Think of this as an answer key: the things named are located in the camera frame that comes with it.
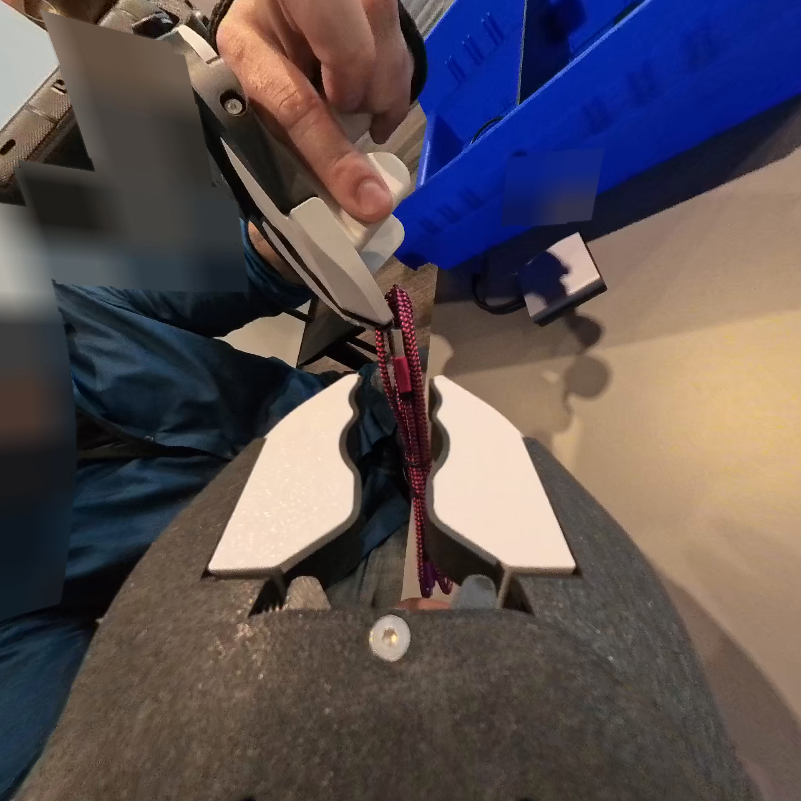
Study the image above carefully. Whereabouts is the blue plastic bin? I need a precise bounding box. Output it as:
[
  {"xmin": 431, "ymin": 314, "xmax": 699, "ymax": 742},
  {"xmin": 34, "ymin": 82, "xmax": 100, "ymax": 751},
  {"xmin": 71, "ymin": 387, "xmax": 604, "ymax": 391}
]
[{"xmin": 394, "ymin": 0, "xmax": 801, "ymax": 271}]

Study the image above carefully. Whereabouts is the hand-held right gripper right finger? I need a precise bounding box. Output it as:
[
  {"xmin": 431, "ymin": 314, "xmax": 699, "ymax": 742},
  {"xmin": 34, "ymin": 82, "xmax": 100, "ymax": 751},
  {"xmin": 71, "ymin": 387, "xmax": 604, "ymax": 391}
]
[{"xmin": 428, "ymin": 375, "xmax": 577, "ymax": 579}]

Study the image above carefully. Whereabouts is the grey usb hub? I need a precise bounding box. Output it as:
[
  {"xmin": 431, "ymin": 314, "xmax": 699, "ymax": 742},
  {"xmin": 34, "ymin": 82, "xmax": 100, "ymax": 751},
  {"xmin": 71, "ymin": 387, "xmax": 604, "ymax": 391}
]
[{"xmin": 518, "ymin": 232, "xmax": 609, "ymax": 326}]

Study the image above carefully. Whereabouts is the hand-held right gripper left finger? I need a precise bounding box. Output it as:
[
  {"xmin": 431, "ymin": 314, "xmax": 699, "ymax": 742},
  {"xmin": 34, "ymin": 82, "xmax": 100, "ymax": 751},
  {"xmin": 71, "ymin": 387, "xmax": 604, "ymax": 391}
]
[{"xmin": 207, "ymin": 373, "xmax": 363, "ymax": 577}]

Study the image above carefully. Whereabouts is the red braided usb cable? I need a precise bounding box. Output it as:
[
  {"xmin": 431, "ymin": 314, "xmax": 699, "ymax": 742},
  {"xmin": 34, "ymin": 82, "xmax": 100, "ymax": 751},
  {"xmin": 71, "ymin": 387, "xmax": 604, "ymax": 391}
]
[{"xmin": 374, "ymin": 285, "xmax": 455, "ymax": 597}]

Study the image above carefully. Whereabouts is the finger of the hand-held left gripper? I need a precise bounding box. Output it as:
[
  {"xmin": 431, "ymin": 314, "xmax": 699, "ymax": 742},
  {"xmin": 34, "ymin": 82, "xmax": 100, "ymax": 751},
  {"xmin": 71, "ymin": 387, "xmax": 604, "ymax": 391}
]
[
  {"xmin": 289, "ymin": 196, "xmax": 396, "ymax": 327},
  {"xmin": 219, "ymin": 139, "xmax": 376, "ymax": 329}
]

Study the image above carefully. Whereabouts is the person's left hand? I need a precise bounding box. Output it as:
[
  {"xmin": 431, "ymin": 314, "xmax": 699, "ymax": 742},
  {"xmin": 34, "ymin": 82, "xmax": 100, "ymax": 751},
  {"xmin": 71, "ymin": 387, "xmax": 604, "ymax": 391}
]
[{"xmin": 216, "ymin": 0, "xmax": 421, "ymax": 224}]

